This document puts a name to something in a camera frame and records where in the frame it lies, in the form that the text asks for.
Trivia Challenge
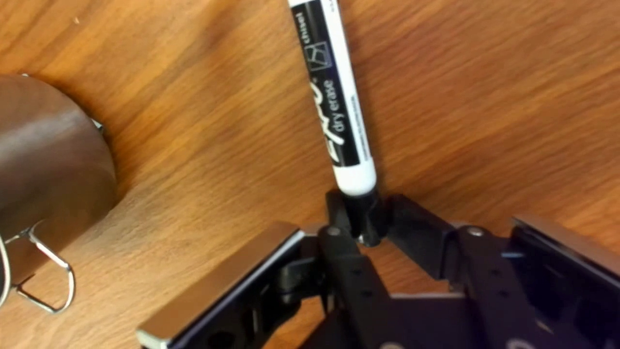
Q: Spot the black and white dry-erase marker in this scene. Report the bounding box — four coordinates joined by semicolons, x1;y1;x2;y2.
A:
284;0;387;246

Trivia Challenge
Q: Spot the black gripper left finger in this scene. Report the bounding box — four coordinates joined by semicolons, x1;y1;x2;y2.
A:
135;186;391;349

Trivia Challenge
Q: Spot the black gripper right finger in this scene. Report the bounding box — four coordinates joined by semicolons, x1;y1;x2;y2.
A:
385;196;620;349

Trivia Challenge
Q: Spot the stainless steel pot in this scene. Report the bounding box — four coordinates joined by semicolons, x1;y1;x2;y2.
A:
0;73;115;314

